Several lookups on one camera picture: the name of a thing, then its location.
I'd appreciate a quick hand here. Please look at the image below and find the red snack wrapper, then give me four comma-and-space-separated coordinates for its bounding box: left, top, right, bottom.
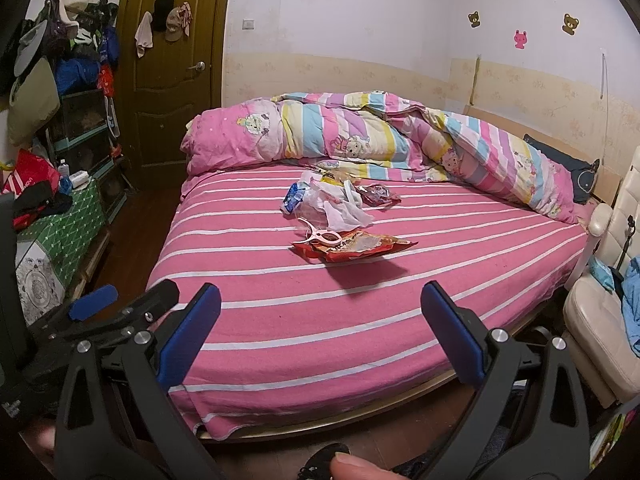
292, 230, 416, 263

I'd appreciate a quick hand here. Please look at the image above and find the white plastic clip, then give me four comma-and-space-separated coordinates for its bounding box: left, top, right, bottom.
298, 218, 343, 247

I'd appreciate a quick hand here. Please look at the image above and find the dark red foil wrapper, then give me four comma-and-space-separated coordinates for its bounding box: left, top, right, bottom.
357, 183, 401, 209

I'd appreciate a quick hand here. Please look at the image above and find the yellow clear snack bag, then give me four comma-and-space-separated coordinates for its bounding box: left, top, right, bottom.
321, 169, 360, 186

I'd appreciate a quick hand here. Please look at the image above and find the person's right hand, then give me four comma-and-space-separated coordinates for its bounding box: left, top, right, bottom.
330, 452, 406, 480

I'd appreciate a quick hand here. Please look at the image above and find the green quilted covered table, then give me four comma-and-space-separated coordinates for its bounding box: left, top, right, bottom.
15, 179, 105, 325

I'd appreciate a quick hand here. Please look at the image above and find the cream office chair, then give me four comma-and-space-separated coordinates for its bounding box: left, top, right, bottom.
563, 153, 639, 408

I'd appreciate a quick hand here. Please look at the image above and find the blue clothing on chair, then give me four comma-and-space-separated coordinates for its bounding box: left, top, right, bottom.
588, 256, 640, 358

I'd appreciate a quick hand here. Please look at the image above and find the black shoe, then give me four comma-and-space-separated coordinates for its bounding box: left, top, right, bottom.
297, 443, 350, 480

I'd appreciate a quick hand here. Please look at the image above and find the pink striped bed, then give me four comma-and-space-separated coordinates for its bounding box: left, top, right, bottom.
150, 166, 587, 440

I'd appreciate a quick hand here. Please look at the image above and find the dark blue pillow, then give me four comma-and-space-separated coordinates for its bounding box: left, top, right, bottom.
524, 134, 600, 205

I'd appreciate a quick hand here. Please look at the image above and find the cluttered clothes shelf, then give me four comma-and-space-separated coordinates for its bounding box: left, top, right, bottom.
1, 0, 132, 219

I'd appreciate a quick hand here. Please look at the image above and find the brown wooden door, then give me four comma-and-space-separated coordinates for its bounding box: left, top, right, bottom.
115, 0, 228, 188

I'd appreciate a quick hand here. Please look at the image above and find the colourful striped quilt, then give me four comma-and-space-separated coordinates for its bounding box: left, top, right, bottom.
180, 91, 578, 224

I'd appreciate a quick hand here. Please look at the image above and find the brown bear sticker left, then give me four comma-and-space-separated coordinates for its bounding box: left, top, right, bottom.
468, 11, 480, 28

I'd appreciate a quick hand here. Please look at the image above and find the pink bear wall sticker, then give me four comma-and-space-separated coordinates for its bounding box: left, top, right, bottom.
513, 30, 528, 50

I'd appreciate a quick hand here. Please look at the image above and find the brown bear wall sticker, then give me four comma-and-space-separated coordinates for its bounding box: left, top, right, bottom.
562, 13, 579, 36

